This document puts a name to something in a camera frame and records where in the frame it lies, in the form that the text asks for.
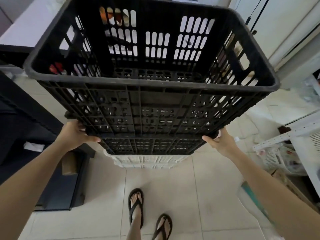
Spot person's left hand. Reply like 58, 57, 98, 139
54, 120, 102, 153

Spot person's right hand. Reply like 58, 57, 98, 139
202, 127, 241, 160

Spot black plastic basket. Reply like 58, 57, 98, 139
23, 0, 280, 140
99, 138, 208, 156

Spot white plastic basket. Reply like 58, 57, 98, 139
103, 148, 193, 165
114, 162, 177, 170

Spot person's right forearm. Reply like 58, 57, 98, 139
229, 151, 320, 240

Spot person's left forearm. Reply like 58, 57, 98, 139
0, 141, 68, 240

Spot person's left leg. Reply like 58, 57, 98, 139
126, 193, 143, 240

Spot person's leg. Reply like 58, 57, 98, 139
126, 193, 143, 240
155, 217, 172, 240

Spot person's right leg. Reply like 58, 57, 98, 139
155, 217, 172, 240

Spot small cardboard box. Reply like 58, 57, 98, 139
61, 152, 78, 176

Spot white paper scrap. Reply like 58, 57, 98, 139
23, 142, 45, 152

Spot dark blue metal shelf rack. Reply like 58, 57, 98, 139
0, 71, 95, 212

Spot teal white packet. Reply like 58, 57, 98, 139
237, 181, 275, 225

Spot red bag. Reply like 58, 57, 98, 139
49, 63, 64, 74

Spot white shelf rack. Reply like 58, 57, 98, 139
252, 117, 320, 198

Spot black flip-flop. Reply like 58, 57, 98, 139
152, 213, 173, 240
128, 188, 144, 229

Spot black-framed white table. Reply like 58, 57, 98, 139
0, 0, 69, 69

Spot orange packet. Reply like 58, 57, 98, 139
99, 7, 123, 23

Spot black stand poles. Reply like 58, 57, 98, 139
245, 0, 272, 35

